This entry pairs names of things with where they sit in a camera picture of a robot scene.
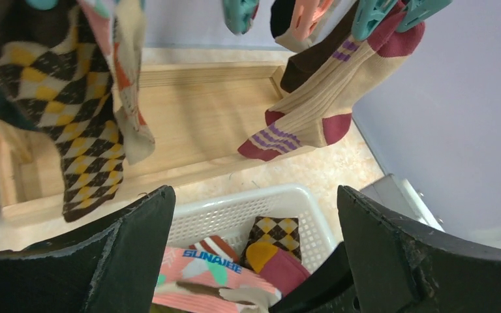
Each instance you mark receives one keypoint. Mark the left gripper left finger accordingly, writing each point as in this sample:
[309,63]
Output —
[108,265]

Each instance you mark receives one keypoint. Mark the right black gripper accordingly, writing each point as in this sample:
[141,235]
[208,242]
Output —
[329,289]

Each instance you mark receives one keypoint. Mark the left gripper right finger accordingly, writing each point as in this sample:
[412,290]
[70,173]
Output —
[401,265]

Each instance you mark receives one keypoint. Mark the maroon striped sock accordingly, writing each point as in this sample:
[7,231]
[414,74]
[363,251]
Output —
[276,266]

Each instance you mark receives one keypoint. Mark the brown yellow argyle sock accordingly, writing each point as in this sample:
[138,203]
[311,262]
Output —
[280,232]

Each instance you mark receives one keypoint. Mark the grey sock with red stripes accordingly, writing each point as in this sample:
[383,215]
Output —
[217,246]

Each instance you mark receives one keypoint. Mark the cream argyle sock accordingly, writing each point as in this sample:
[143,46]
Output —
[119,30]

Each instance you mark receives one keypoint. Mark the cream sock brown toe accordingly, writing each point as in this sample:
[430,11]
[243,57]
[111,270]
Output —
[246,299]

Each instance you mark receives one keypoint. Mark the white plastic mesh basket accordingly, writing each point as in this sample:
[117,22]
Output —
[231,217]

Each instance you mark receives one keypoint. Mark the pink plastic clip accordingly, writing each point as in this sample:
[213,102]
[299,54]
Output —
[306,15]

